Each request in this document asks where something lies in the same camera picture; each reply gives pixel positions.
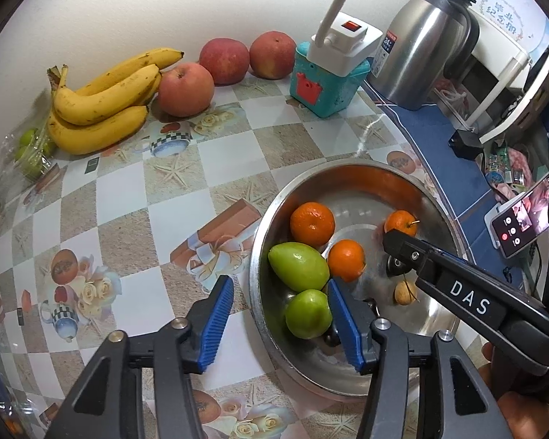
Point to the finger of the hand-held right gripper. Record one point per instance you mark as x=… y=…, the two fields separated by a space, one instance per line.
x=405 y=247

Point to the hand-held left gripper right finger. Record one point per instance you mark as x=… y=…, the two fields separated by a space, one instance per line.
x=345 y=324

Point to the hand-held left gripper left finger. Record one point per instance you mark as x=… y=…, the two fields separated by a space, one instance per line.
x=217 y=322

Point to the dark purple plum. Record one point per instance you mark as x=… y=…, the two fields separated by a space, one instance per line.
x=395 y=266
x=331 y=334

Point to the orange tangerine with stem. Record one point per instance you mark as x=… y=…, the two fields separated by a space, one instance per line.
x=400 y=222

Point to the small green jujube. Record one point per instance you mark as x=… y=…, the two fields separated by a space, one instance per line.
x=307 y=314

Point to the tan longan with twig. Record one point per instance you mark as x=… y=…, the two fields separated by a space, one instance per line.
x=405 y=295

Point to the stainless steel bowl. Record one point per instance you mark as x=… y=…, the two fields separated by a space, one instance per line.
x=370 y=192

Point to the large green jujube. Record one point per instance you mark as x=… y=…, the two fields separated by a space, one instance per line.
x=297 y=266

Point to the person's right hand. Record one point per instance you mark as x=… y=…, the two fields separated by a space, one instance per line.
x=530 y=416

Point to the smartphone on stand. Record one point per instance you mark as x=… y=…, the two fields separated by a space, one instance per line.
x=494 y=238

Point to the black power adapter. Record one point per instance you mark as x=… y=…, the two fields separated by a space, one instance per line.
x=466 y=146

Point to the colourful snack packets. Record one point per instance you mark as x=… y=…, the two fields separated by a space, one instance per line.
x=503 y=164

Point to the white plastic rack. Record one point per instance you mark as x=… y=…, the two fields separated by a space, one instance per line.
x=498 y=87

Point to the stainless steel thermos jug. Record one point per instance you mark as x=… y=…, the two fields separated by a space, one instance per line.
x=421 y=45

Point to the white switched power socket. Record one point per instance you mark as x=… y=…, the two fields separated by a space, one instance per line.
x=347 y=50

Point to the yellow banana bunch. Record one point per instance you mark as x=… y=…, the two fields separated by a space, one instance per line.
x=96 y=137

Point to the red apple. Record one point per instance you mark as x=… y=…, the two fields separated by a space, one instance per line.
x=224 y=61
x=272 y=55
x=186 y=90

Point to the heap of green jujubes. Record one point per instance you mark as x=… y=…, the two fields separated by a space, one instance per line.
x=32 y=164

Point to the white gooseneck lamp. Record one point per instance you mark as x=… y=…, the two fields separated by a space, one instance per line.
x=336 y=4

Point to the white printed paper sign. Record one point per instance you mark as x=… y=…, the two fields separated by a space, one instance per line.
x=508 y=13

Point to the clear plastic clamshell box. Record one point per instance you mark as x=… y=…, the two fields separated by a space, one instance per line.
x=4 y=178

